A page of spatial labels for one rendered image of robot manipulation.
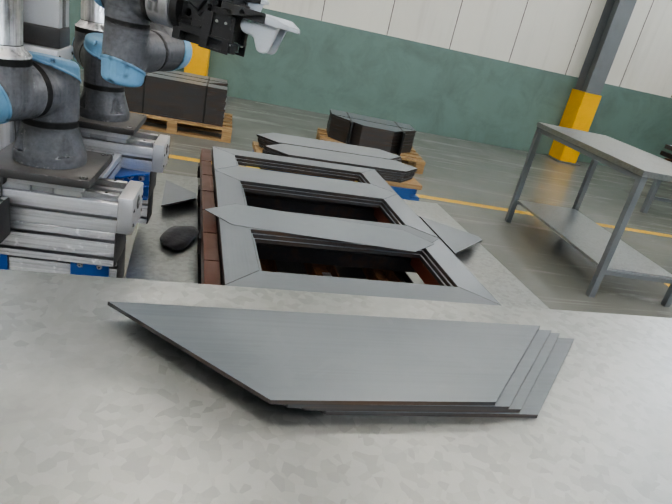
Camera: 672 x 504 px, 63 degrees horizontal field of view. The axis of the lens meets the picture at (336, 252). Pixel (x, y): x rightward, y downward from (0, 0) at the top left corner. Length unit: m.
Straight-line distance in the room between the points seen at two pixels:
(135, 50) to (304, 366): 0.64
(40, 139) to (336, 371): 0.90
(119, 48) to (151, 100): 4.98
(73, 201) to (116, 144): 0.50
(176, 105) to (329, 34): 3.37
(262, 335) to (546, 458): 0.38
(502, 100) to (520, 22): 1.16
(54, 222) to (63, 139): 0.19
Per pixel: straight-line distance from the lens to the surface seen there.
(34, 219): 1.43
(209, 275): 1.40
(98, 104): 1.83
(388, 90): 8.94
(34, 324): 0.79
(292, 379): 0.67
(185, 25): 1.02
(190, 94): 5.99
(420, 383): 0.73
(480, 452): 0.70
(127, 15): 1.06
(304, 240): 1.67
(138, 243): 1.87
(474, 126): 9.48
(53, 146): 1.36
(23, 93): 1.26
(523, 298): 1.93
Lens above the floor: 1.48
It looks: 23 degrees down
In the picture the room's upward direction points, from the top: 13 degrees clockwise
